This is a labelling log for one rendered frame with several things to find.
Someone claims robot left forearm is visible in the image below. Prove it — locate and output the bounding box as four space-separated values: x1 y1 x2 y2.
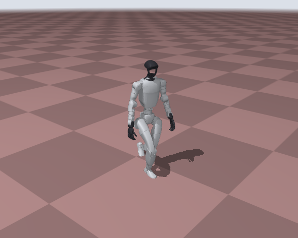
163 100 173 117

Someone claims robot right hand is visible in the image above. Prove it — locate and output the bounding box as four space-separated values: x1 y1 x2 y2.
128 121 137 140

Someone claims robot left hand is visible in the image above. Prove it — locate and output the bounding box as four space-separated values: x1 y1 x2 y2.
168 113 175 131

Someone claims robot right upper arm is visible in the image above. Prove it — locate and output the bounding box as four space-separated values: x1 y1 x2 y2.
129 81 143 108

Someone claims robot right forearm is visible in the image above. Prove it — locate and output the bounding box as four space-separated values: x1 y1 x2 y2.
128 101 135 126

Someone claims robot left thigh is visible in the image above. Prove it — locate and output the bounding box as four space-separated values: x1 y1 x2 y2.
151 116 162 148

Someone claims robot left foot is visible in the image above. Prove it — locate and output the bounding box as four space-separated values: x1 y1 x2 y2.
137 142 145 156

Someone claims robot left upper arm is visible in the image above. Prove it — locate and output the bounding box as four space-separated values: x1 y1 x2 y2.
159 78 168 102

